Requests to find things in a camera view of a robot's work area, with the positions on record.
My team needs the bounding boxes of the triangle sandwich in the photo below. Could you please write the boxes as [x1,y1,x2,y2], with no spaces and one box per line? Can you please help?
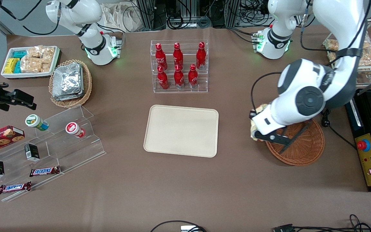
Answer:
[251,103,270,141]

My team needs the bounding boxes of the brown wicker basket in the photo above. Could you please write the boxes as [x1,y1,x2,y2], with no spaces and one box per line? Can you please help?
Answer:
[265,117,325,167]

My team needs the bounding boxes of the white rectangular snack tray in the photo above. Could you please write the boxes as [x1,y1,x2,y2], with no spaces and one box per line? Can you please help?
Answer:
[1,46,61,80]

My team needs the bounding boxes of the light wicker basket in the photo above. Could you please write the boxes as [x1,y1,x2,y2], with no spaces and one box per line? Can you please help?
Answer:
[48,59,93,108]

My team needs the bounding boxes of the cream plastic tray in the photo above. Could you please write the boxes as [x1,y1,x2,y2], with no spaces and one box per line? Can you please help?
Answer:
[143,104,219,158]

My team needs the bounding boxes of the green lid yogurt cup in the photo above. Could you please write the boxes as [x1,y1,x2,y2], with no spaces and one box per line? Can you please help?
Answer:
[25,114,49,132]

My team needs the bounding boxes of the silver foil pouch stack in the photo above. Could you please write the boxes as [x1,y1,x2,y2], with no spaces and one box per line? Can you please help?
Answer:
[52,63,84,101]

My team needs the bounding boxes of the red lid yogurt cup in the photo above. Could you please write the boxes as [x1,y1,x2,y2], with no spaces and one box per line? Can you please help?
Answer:
[65,122,86,139]

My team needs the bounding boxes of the Snickers chocolate bar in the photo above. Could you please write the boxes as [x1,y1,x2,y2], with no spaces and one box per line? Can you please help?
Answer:
[0,181,32,195]
[29,166,61,178]

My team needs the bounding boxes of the clear acrylic step display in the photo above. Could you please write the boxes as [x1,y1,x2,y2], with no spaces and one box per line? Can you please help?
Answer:
[0,104,107,203]

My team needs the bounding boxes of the black yellow control box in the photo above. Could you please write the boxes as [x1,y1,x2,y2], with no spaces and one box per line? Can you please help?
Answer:
[345,89,371,193]

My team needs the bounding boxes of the red cola bottle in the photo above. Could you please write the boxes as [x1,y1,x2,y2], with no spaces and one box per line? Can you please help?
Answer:
[195,42,207,70]
[188,64,199,89]
[174,65,185,89]
[155,43,168,71]
[173,43,184,69]
[157,66,169,90]

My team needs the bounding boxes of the clear acrylic bottle rack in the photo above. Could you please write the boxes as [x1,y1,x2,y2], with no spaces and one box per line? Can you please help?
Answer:
[150,39,209,94]

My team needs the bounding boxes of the beige cloth bag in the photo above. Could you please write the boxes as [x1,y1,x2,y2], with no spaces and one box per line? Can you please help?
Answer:
[101,3,141,33]

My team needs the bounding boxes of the black power cable with plug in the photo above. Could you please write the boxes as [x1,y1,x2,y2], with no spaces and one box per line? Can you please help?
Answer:
[320,109,357,150]

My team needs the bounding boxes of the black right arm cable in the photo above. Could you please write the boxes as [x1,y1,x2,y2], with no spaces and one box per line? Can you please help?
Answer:
[0,0,61,36]

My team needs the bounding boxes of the black cable with connector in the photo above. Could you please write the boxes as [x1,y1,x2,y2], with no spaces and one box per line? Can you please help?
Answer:
[272,214,371,232]

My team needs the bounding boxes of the aluminium frame post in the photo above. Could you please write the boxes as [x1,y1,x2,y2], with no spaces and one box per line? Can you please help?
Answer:
[224,0,241,28]
[135,0,156,31]

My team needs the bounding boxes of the black looped cable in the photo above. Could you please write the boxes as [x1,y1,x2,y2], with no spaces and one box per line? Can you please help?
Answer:
[150,220,208,232]

